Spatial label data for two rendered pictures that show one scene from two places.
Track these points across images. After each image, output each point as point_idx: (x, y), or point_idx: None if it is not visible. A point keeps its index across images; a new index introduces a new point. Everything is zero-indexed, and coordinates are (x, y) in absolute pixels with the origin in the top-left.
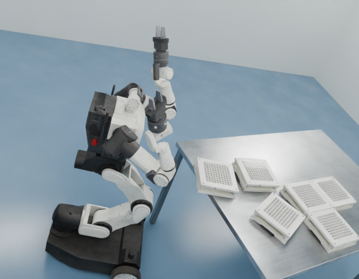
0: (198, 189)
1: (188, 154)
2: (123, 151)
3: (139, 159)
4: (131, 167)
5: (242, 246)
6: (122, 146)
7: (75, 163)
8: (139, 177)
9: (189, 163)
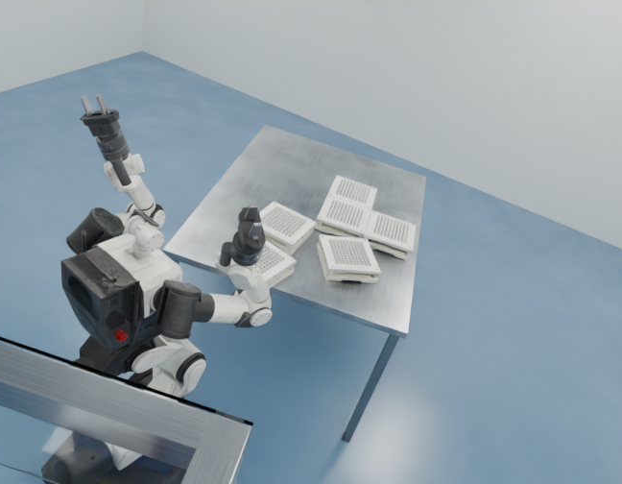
0: None
1: (194, 255)
2: (198, 318)
3: (224, 312)
4: None
5: (351, 318)
6: (194, 312)
7: None
8: None
9: (207, 267)
